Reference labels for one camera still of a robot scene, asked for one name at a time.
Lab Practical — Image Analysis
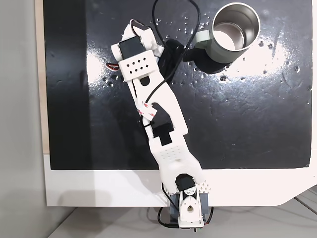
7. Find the black glossy table mat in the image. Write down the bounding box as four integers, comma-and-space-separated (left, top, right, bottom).
42, 0, 312, 171

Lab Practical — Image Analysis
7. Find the white tape with red print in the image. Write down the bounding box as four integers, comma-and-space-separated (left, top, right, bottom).
137, 101, 158, 118

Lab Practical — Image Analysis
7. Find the black oval camera box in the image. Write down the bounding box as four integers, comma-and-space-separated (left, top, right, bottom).
158, 39, 185, 78

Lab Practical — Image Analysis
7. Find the pale green steel-lined mug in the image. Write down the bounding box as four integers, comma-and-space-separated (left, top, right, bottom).
194, 2, 261, 63

